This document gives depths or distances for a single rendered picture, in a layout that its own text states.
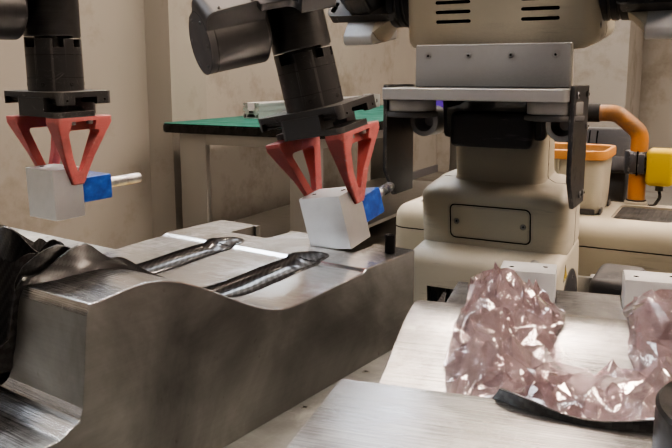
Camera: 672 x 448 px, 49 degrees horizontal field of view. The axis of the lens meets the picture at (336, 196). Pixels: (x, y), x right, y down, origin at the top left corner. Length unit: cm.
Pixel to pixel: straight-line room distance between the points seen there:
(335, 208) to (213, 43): 19
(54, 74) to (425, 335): 49
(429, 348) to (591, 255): 89
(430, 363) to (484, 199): 65
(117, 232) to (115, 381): 364
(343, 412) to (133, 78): 383
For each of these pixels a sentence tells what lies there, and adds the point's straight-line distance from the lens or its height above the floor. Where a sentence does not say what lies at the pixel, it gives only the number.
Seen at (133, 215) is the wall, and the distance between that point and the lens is 416.
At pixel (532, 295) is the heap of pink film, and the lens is 50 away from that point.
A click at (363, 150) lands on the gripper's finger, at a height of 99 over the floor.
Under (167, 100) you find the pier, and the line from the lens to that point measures 411.
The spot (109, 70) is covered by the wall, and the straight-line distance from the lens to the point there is 400.
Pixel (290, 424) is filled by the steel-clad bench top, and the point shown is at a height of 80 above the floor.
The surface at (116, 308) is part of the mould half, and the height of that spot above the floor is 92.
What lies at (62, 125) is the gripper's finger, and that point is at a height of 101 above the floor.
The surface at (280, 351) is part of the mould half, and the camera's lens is 57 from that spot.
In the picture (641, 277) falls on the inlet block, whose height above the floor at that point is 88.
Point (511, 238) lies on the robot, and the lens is 110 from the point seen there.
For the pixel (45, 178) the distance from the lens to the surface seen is 83.
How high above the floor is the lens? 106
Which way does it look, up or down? 9 degrees down
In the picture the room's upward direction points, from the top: straight up
